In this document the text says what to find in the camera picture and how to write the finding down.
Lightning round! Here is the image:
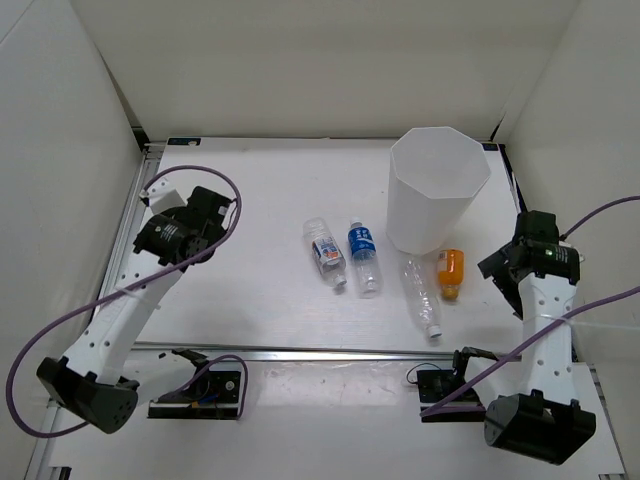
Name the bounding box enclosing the clear bottle blue label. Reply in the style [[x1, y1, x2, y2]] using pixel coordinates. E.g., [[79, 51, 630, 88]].
[[347, 217, 382, 298]]

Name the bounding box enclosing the clear bottle orange-blue label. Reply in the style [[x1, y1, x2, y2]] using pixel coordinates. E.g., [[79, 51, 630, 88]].
[[303, 217, 347, 291]]

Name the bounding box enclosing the white octagonal bin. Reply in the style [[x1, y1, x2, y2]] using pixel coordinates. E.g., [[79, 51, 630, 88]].
[[386, 126, 491, 256]]

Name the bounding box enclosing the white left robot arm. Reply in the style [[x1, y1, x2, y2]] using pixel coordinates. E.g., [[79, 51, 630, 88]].
[[36, 181, 235, 434]]

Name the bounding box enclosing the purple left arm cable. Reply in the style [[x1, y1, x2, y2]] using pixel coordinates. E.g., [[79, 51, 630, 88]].
[[5, 165, 246, 439]]

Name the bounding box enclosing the blue corner label left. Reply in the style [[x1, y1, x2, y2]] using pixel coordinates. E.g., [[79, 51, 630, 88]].
[[167, 137, 201, 147]]

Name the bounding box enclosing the clear crushed unlabelled bottle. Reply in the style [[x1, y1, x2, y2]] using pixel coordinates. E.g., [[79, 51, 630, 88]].
[[401, 257, 442, 344]]

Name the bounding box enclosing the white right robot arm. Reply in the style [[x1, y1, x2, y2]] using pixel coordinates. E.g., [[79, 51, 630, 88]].
[[478, 211, 596, 465]]

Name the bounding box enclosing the aluminium front table rail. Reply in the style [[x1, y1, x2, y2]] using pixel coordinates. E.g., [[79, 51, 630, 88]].
[[130, 341, 526, 363]]

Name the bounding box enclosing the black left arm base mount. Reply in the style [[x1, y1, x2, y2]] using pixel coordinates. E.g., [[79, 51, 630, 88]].
[[147, 348, 249, 420]]

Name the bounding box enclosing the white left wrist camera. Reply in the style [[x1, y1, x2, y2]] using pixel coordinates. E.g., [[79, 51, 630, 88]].
[[139, 177, 185, 215]]

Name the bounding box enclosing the aluminium table rail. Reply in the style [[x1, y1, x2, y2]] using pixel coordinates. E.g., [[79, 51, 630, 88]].
[[130, 341, 526, 363], [98, 142, 165, 298]]

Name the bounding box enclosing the orange bottle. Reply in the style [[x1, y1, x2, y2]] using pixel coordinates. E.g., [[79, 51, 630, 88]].
[[436, 249, 465, 301]]

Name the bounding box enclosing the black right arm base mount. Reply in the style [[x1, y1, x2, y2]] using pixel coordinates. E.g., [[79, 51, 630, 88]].
[[405, 347, 498, 423]]

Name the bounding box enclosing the aluminium left table rail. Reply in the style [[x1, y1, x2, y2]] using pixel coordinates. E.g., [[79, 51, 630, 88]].
[[98, 142, 165, 298]]

